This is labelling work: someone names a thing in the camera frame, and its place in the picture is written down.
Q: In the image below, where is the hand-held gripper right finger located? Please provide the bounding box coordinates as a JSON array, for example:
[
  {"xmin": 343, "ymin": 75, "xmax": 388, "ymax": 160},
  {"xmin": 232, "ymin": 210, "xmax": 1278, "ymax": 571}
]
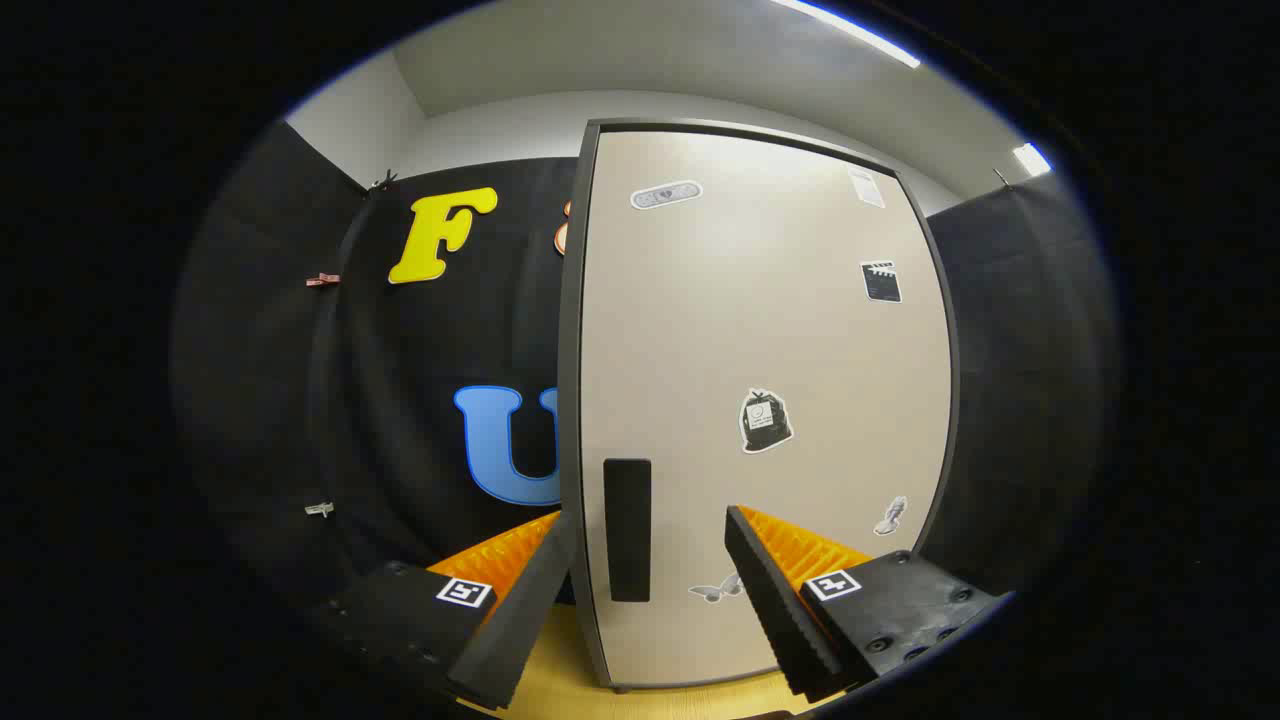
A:
[{"xmin": 724, "ymin": 505, "xmax": 1011, "ymax": 704}]

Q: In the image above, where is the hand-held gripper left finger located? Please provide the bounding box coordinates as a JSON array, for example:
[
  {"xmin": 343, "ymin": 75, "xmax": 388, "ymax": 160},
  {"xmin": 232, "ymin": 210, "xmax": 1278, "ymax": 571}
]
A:
[{"xmin": 310, "ymin": 510, "xmax": 579, "ymax": 713}]

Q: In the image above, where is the dark grey shoe cabinet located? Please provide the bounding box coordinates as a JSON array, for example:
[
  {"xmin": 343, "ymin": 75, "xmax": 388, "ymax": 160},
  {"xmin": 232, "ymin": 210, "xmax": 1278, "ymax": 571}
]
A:
[{"xmin": 557, "ymin": 118, "xmax": 963, "ymax": 694}]

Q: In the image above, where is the black backdrop cloth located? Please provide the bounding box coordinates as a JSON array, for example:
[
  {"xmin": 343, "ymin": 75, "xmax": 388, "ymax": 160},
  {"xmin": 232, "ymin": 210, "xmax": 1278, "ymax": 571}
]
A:
[{"xmin": 170, "ymin": 120, "xmax": 1121, "ymax": 651}]

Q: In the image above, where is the black door handle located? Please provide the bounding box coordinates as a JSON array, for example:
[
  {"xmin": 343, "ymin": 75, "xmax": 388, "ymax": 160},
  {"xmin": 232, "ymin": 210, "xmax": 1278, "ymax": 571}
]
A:
[{"xmin": 603, "ymin": 458, "xmax": 653, "ymax": 603}]

